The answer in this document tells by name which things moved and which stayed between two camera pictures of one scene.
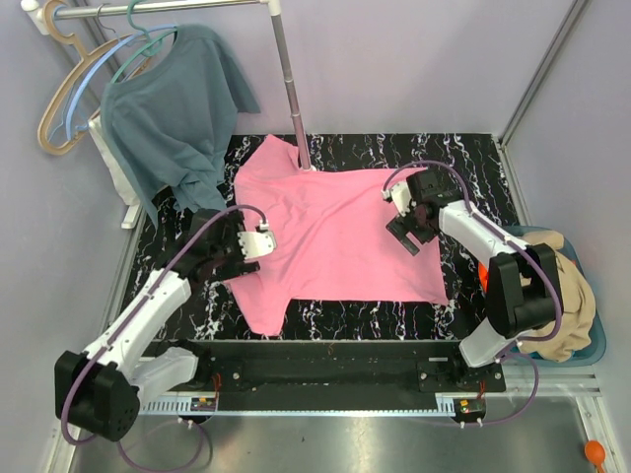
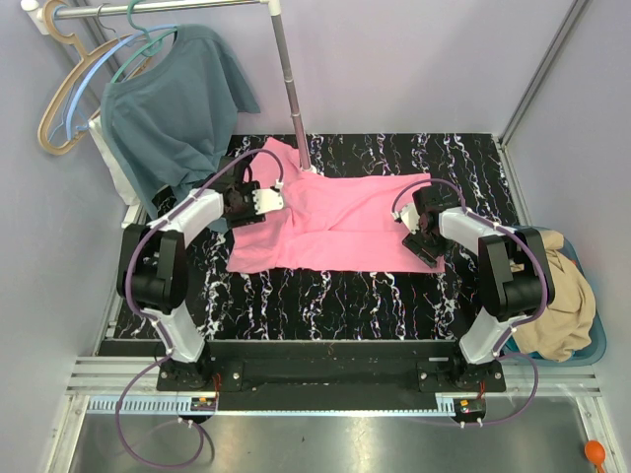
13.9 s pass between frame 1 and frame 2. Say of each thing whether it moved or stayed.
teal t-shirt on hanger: stayed
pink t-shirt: moved
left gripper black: moved
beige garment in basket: stayed
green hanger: stayed
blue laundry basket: stayed
